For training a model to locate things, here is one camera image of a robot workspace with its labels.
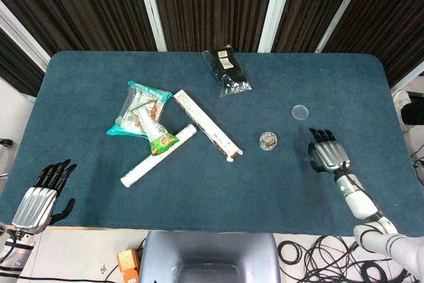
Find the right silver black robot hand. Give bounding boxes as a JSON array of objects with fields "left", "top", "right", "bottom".
[{"left": 305, "top": 127, "right": 350, "bottom": 173}]

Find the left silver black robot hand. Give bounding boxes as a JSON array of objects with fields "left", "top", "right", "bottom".
[{"left": 12, "top": 159, "right": 78, "bottom": 235}]

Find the clear round lid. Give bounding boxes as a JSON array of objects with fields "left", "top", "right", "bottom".
[{"left": 291, "top": 104, "right": 310, "bottom": 121}]

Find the small round container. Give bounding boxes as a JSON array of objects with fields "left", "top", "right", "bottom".
[{"left": 258, "top": 131, "right": 279, "bottom": 151}]

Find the white shoe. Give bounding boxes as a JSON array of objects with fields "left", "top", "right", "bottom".
[{"left": 392, "top": 89, "right": 412, "bottom": 133}]

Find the orange box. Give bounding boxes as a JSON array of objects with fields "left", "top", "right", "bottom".
[{"left": 117, "top": 249, "right": 142, "bottom": 283}]

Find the blue table mat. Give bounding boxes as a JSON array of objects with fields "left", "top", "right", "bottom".
[{"left": 0, "top": 50, "right": 424, "bottom": 237}]

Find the long white carton box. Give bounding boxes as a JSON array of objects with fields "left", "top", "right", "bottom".
[{"left": 173, "top": 89, "right": 244, "bottom": 162}]

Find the black plastic bag with label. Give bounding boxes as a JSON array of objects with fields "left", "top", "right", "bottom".
[{"left": 201, "top": 43, "right": 253, "bottom": 98}]

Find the white rolled paper tube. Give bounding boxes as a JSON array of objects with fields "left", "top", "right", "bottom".
[{"left": 119, "top": 124, "right": 198, "bottom": 188}]

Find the clear teal snack bag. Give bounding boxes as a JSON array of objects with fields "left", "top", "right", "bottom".
[{"left": 105, "top": 80, "right": 174, "bottom": 138}]

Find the green snack packet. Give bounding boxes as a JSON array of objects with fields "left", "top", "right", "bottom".
[{"left": 138, "top": 109, "right": 180, "bottom": 157}]

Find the black cable tangle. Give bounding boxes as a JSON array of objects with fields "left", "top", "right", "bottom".
[{"left": 277, "top": 233, "right": 419, "bottom": 283}]

